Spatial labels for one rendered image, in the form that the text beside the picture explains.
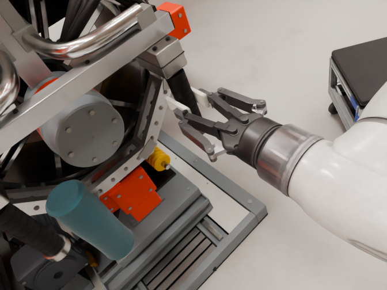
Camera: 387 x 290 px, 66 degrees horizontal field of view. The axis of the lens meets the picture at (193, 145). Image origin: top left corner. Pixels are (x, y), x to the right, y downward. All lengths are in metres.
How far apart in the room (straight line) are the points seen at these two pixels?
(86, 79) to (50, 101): 0.06
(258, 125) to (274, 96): 1.35
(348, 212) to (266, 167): 0.11
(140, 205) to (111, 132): 0.40
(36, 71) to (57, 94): 0.20
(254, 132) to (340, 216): 0.15
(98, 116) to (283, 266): 0.91
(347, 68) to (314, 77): 0.52
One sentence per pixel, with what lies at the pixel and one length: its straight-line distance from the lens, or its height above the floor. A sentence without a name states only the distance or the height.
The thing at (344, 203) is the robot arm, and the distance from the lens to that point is 0.35.
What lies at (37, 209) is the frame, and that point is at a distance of 0.80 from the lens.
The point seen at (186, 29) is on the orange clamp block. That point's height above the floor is 0.83.
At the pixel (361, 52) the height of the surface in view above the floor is 0.34.
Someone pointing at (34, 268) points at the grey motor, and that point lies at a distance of 1.13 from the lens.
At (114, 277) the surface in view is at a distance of 1.25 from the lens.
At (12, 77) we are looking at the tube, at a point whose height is 1.01.
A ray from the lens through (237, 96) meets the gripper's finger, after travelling 0.52.
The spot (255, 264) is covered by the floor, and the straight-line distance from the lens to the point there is 1.25.
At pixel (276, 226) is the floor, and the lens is 1.30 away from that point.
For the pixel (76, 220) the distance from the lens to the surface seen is 0.69.
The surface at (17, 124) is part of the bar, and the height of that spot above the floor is 0.97.
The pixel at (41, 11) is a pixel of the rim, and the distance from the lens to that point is 0.75.
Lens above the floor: 1.18
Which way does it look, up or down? 46 degrees down
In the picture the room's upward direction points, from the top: 25 degrees counter-clockwise
